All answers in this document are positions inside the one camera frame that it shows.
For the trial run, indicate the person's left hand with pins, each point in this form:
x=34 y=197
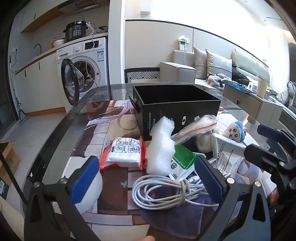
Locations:
x=143 y=239

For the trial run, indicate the grey puffer jacket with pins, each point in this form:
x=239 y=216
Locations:
x=289 y=92

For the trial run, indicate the range hood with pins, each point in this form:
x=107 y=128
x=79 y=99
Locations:
x=90 y=3

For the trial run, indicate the grey sofa pillow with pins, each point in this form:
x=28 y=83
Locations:
x=218 y=64
x=200 y=64

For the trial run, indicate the beige side cabinet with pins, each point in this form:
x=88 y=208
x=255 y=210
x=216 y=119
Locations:
x=249 y=102

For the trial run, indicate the brown cardboard box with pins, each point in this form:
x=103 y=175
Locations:
x=9 y=162

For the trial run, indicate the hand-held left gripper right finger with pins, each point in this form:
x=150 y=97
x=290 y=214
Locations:
x=208 y=182

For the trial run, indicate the floor mop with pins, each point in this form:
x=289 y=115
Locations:
x=23 y=118

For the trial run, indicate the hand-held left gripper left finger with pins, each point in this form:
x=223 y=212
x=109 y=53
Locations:
x=84 y=179

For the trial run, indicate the red and white packet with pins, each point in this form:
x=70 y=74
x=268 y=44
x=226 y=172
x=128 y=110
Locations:
x=124 y=153

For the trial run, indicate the blue packet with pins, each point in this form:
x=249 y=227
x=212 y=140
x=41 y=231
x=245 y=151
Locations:
x=235 y=84

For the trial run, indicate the kitchen faucet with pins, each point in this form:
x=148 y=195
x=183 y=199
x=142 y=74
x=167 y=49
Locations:
x=40 y=49

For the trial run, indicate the white bubble wrap piece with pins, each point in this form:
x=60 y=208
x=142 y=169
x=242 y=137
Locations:
x=161 y=143

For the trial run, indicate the white cylinder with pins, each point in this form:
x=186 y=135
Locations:
x=262 y=89

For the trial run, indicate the black jacket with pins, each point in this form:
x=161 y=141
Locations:
x=238 y=75

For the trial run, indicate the plush doll with blue hat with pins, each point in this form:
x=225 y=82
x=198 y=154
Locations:
x=233 y=133

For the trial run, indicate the grey cloth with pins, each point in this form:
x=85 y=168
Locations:
x=216 y=80

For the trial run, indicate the wall socket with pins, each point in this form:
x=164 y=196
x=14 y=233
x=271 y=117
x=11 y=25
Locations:
x=15 y=50

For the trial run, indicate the white printed sachet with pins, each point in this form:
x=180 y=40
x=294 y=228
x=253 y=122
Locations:
x=229 y=153

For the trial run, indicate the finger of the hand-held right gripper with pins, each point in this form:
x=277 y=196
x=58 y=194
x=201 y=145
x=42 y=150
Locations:
x=259 y=156
x=268 y=131

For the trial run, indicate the black cardboard box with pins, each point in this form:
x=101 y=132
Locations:
x=161 y=109

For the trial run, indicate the green and white pouch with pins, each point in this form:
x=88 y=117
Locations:
x=182 y=160

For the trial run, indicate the beige sofa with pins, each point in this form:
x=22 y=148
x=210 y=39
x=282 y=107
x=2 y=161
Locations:
x=178 y=71

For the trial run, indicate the white washing machine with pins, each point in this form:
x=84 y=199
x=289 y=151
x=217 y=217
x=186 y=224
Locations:
x=92 y=53

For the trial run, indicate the wall cabinet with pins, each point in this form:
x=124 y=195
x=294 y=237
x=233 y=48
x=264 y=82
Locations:
x=34 y=14

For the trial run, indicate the white bowl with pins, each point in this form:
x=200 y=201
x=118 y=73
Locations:
x=59 y=42

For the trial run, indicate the black pressure cooker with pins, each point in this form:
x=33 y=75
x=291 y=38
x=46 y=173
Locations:
x=76 y=31

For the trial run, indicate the kitchen counter cabinet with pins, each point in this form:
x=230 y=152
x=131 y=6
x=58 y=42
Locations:
x=39 y=88

